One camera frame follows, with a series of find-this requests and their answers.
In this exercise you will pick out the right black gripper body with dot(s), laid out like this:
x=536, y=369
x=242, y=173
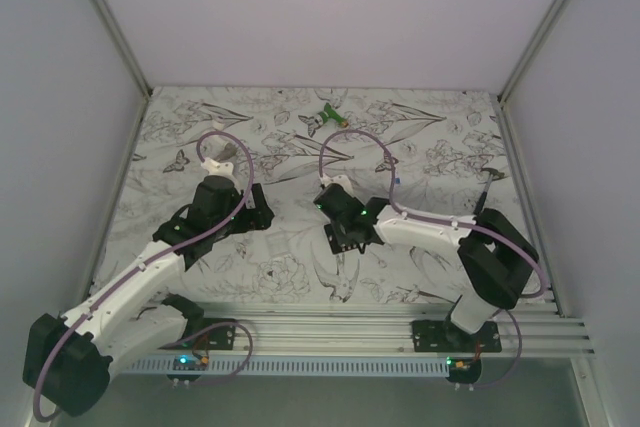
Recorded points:
x=340, y=233

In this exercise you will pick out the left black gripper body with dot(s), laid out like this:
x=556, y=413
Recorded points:
x=252, y=219

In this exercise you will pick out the black fuse box base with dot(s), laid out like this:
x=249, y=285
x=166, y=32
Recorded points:
x=338, y=243

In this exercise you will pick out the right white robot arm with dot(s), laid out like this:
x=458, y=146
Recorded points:
x=497, y=259

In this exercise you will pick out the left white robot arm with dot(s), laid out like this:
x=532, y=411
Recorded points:
x=71, y=359

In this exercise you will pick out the clear fuse box cover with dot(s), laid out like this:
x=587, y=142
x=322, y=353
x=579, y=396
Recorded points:
x=278, y=244

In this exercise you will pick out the white and grey pipe fitting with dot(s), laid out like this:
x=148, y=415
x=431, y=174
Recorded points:
x=219, y=148

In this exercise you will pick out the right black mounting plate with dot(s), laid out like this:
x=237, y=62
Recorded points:
x=440, y=336

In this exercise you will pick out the black mounting plate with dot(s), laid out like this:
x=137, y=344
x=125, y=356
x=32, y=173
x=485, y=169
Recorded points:
x=440, y=336
x=208, y=334

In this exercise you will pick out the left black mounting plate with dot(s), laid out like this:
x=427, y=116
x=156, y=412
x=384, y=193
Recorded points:
x=208, y=334

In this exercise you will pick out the small grey hammer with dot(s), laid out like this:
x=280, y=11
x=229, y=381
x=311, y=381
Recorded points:
x=492, y=176

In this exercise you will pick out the left controller board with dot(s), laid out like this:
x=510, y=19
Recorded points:
x=190, y=363

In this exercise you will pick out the controller board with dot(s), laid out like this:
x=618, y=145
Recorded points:
x=190, y=363
x=463, y=364

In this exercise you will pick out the right controller board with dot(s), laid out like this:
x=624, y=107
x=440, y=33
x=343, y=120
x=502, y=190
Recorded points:
x=463, y=364

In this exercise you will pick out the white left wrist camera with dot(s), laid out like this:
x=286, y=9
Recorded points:
x=220, y=169

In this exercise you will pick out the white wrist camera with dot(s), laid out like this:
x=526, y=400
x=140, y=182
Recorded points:
x=220, y=169
x=342, y=180

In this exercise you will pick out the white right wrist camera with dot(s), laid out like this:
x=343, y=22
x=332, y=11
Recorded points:
x=342, y=180

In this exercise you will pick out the aluminium frame rail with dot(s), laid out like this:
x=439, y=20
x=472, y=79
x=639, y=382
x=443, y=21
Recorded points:
x=385, y=329

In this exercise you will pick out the white slotted cable duct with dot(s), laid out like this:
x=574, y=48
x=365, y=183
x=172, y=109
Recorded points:
x=320, y=366

